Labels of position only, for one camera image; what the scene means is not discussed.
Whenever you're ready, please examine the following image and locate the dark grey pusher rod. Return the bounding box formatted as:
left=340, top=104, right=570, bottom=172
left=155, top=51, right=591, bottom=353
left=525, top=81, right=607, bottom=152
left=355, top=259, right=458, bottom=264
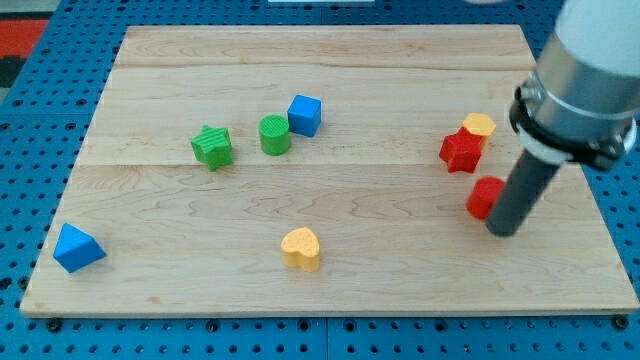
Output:
left=485, top=150, right=560, bottom=237

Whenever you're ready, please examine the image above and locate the yellow hexagon block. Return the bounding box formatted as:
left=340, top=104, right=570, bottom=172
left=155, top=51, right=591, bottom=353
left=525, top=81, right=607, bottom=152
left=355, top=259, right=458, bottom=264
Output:
left=462, top=113, right=497, bottom=149

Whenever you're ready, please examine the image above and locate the wooden board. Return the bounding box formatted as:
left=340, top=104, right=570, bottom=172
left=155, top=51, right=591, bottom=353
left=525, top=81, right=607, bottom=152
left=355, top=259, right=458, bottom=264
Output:
left=21, top=25, right=639, bottom=318

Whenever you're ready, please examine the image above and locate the red cylinder block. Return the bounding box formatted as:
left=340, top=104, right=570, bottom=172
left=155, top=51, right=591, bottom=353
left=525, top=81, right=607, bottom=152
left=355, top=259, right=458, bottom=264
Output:
left=466, top=176, right=505, bottom=220

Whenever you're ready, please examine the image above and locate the blue triangle block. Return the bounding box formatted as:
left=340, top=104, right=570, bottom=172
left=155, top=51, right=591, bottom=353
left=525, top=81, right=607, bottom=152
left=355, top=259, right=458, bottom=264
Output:
left=53, top=223, right=106, bottom=273

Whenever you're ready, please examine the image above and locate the yellow heart block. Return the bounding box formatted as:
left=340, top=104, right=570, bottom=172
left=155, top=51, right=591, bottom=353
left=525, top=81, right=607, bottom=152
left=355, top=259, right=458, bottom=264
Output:
left=280, top=227, right=320, bottom=272

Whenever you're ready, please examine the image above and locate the red star block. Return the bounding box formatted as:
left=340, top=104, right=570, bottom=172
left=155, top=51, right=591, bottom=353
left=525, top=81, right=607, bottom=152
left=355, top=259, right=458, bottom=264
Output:
left=439, top=127, right=486, bottom=173

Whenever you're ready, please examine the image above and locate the green star block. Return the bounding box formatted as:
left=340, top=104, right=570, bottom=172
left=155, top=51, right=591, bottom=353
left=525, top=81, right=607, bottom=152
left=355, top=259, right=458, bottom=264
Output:
left=190, top=126, right=233, bottom=171

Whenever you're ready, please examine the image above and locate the blue cube block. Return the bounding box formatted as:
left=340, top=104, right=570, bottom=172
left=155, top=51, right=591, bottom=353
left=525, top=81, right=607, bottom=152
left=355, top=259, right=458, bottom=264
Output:
left=287, top=94, right=322, bottom=137

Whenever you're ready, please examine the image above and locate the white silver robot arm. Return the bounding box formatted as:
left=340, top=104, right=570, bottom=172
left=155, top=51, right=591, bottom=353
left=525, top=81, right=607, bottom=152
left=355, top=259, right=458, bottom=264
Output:
left=510, top=0, right=639, bottom=170

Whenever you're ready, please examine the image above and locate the green cylinder block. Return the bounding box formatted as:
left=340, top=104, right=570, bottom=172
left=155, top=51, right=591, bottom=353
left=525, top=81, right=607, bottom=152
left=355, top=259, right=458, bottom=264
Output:
left=258, top=115, right=291, bottom=156

